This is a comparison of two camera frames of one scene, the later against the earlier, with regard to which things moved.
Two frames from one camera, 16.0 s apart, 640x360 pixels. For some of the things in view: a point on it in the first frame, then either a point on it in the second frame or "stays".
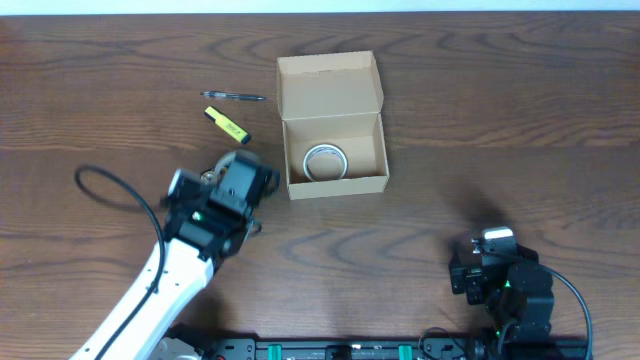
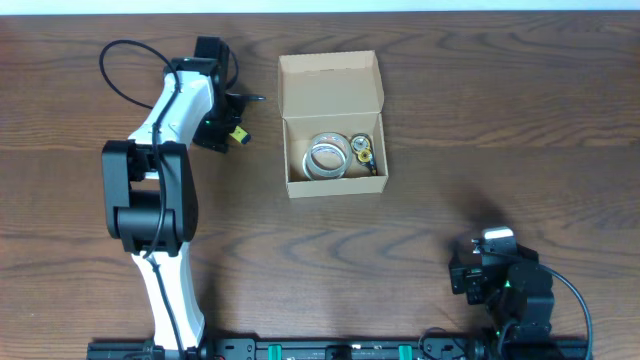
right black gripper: x=470 y=274 stays
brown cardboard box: x=330 y=105 stays
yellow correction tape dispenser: x=208 y=176 -> x=362 y=148
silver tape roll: x=325 y=162 stays
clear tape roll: x=223 y=163 -> x=329 y=153
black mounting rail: x=493 y=348 stays
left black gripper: x=261 y=197 -> x=215 y=135
